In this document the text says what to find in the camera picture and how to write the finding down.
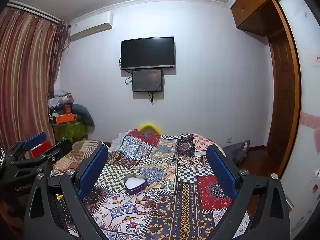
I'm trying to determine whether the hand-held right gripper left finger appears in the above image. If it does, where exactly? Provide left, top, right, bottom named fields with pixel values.
left=24, top=144, right=109, bottom=240

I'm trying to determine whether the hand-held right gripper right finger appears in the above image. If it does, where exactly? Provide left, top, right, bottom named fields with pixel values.
left=206, top=144, right=292, bottom=240

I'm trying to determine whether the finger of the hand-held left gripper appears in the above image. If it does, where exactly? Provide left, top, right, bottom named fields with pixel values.
left=10, top=139, right=73, bottom=178
left=5, top=132, right=48, bottom=160

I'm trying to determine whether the purple heart-shaped jewelry box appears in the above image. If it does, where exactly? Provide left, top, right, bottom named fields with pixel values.
left=124, top=175, right=148, bottom=195

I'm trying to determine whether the red box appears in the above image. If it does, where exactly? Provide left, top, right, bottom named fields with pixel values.
left=31, top=141, right=52, bottom=158

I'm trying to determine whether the dark bag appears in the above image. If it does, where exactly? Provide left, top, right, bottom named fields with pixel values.
left=221, top=140, right=250, bottom=165

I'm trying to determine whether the brown striped blanket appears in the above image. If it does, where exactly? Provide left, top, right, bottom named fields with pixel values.
left=51, top=140, right=105, bottom=175

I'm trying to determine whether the orange box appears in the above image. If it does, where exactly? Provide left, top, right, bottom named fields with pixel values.
left=55, top=114, right=75, bottom=124

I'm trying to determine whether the pile of household clutter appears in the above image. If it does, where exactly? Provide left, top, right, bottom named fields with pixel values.
left=47, top=89, right=75, bottom=125

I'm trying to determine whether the patchwork bedspread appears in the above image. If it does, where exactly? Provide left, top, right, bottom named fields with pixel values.
left=50, top=129, right=250, bottom=240

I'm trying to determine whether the striped curtain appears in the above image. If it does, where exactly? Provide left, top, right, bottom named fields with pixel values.
left=0, top=5, right=69, bottom=150

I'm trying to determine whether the wooden wardrobe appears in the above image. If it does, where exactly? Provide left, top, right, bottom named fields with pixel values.
left=230, top=0, right=303, bottom=180

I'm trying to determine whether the white air conditioner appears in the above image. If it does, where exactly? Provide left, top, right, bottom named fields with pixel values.
left=69, top=11, right=113, bottom=41

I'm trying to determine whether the braided gripper cable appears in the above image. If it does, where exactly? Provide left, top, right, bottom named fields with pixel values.
left=0, top=148, right=7, bottom=170

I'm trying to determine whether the yellow ring-shaped object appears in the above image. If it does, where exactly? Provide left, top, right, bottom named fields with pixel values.
left=139, top=122, right=163, bottom=133

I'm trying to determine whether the pink wall sticker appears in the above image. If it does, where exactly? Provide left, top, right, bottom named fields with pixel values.
left=300, top=111, right=320, bottom=155

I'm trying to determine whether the small black wall monitor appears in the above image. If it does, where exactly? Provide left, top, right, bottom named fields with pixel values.
left=132, top=69, right=163, bottom=93

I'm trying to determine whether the white curtain rail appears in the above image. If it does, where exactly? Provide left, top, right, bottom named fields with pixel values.
left=7, top=1, right=63, bottom=23

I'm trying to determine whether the black wall television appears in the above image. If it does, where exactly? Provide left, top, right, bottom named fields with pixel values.
left=120, top=36, right=175, bottom=70

